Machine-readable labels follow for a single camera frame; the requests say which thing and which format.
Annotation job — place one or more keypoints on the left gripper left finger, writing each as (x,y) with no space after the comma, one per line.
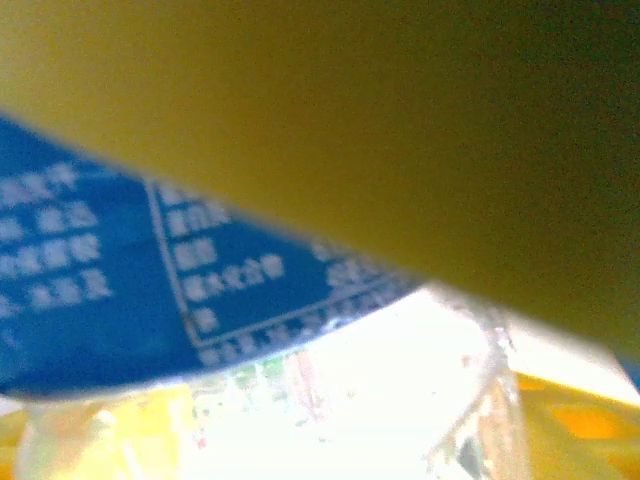
(150,430)

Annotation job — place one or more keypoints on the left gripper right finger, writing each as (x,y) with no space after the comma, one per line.
(580,430)

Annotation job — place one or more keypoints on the water bottle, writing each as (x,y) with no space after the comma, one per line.
(100,300)

